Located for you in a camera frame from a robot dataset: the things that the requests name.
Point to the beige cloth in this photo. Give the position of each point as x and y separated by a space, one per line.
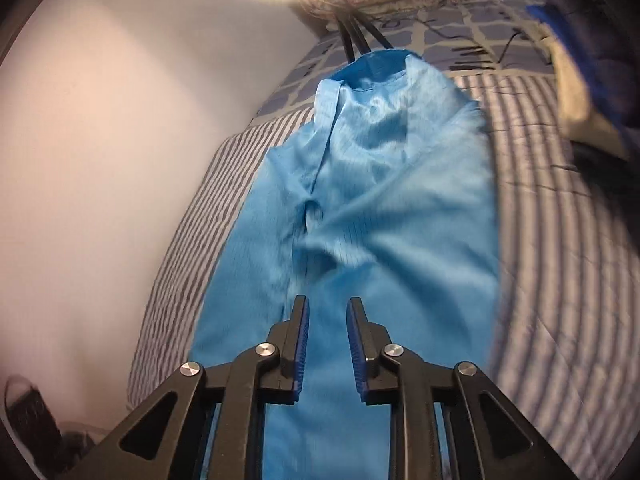
585 105

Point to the blue checked blanket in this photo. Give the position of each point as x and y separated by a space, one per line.
450 35

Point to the dark blue cloth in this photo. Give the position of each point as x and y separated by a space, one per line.
600 35

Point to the blue pinstriped coverall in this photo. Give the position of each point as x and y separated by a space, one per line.
380 185

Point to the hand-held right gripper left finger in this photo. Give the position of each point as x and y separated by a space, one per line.
300 355

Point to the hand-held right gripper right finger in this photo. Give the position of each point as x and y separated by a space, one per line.
357 360

